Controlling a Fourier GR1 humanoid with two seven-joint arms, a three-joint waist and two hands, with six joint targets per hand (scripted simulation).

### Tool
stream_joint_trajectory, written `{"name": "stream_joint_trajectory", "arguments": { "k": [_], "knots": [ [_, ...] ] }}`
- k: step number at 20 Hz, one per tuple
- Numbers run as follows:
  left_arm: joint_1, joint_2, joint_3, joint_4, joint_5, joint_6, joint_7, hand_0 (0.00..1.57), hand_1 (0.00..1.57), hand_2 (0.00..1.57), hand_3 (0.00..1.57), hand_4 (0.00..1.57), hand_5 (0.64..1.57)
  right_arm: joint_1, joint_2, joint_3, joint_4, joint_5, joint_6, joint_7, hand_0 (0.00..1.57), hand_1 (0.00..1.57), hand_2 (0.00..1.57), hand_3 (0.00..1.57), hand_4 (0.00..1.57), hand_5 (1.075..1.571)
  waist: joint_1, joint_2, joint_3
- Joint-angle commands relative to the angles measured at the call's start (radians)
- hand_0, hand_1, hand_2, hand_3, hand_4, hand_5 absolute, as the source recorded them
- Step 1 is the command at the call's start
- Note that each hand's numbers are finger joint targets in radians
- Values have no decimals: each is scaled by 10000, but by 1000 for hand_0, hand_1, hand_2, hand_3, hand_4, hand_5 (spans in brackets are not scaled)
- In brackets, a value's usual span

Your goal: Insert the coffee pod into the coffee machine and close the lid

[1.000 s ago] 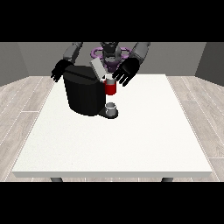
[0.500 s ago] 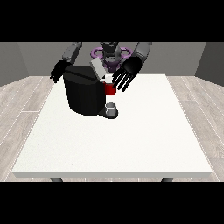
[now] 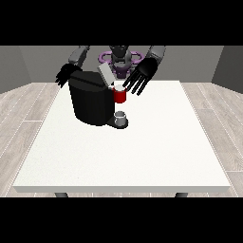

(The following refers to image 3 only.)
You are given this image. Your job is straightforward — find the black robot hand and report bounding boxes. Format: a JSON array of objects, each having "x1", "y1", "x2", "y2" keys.
[
  {"x1": 55, "y1": 63, "x2": 82, "y2": 88},
  {"x1": 121, "y1": 57, "x2": 159, "y2": 97}
]

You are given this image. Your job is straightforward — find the red pod holder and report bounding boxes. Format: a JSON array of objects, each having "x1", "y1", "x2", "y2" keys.
[{"x1": 112, "y1": 87, "x2": 128, "y2": 104}]

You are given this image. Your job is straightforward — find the pale grey machine lid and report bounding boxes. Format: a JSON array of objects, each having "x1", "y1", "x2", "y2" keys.
[{"x1": 97, "y1": 62, "x2": 116, "y2": 87}]

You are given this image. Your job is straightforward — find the black coffee machine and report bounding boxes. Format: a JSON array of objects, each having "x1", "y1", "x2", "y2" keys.
[{"x1": 67, "y1": 69, "x2": 129, "y2": 129}]

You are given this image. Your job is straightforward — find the grey robot trunk purple rings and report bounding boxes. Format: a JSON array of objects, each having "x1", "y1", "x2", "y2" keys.
[{"x1": 98, "y1": 46, "x2": 145, "y2": 80}]

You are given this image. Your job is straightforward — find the small grey cup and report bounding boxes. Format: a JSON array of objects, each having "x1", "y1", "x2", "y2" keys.
[{"x1": 114, "y1": 110, "x2": 128, "y2": 127}]

